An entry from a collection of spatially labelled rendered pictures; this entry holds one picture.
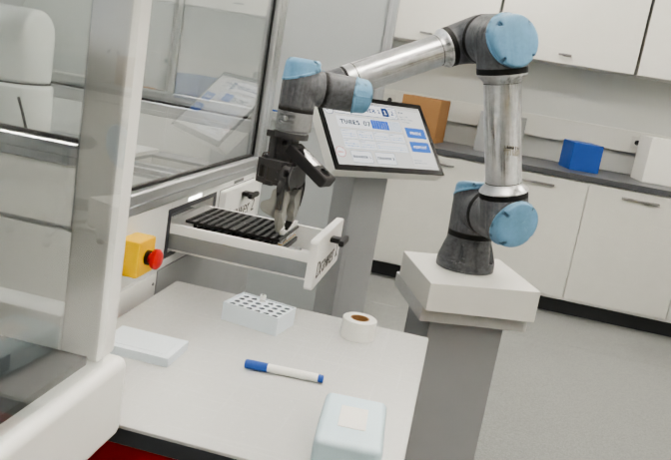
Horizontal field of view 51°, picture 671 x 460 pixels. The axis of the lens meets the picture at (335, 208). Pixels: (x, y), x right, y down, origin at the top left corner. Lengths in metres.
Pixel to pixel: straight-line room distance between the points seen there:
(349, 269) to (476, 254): 0.91
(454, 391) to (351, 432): 0.92
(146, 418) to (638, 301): 3.98
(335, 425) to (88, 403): 0.35
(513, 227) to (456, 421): 0.56
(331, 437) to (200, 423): 0.20
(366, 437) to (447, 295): 0.76
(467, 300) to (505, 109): 0.46
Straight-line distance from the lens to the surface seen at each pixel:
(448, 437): 1.98
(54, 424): 0.80
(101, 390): 0.88
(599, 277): 4.69
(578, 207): 4.59
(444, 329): 1.84
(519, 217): 1.70
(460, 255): 1.84
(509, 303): 1.79
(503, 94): 1.65
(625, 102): 5.29
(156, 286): 1.61
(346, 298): 2.70
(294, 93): 1.46
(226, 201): 1.87
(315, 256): 1.49
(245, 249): 1.55
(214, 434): 1.06
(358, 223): 2.62
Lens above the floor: 1.29
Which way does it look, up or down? 11 degrees down
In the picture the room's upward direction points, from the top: 10 degrees clockwise
